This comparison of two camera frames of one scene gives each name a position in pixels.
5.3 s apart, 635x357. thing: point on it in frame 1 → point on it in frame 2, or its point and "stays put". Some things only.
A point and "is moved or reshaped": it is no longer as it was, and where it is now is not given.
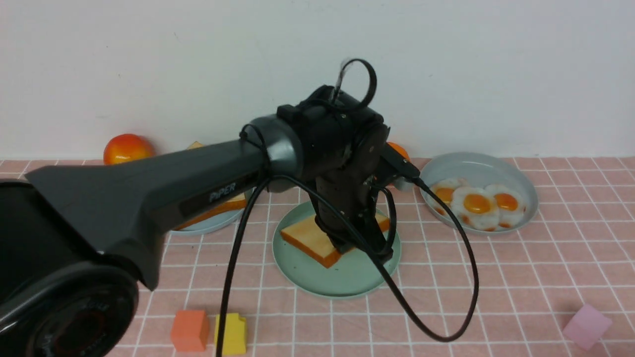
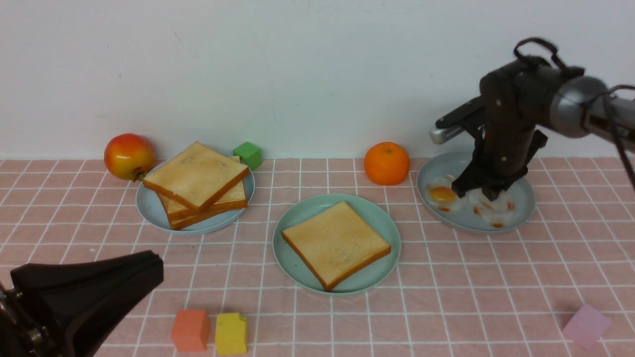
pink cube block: [587, 327] stays put
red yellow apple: [125, 147] stays put
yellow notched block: [234, 336] stays put
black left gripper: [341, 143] → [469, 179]
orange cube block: [189, 330] stays put
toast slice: [307, 237] is moved or reshaped
